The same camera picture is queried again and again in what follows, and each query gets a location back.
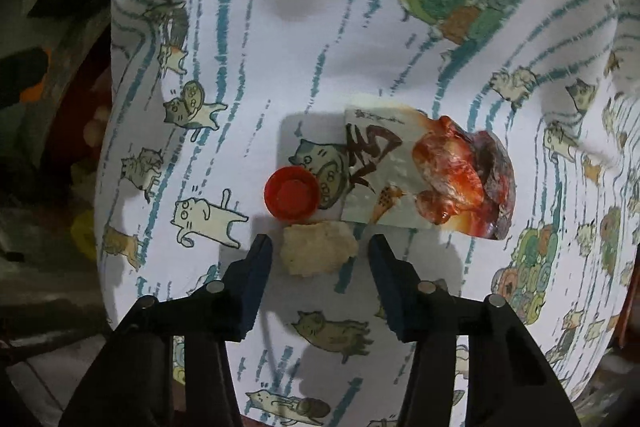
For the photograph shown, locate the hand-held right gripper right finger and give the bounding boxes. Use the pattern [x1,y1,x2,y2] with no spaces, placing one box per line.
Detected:
[368,234,583,427]

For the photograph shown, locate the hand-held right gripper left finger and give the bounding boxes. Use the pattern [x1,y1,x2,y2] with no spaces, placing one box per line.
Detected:
[59,234,274,427]

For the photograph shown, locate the beige food chunk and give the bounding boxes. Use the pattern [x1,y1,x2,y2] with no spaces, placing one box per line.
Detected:
[281,222,360,279]

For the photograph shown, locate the red bottle cap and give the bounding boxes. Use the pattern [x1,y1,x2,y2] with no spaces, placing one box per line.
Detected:
[264,167,319,220]

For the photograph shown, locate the meat print snack wrapper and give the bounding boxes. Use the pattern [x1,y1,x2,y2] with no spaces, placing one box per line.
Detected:
[340,104,516,242]

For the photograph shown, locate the yellow plastic bag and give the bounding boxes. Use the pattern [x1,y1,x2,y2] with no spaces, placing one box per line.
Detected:
[70,209,98,258]

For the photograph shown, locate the cat printed white cloth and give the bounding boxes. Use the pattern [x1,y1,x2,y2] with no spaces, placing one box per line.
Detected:
[95,0,640,427]

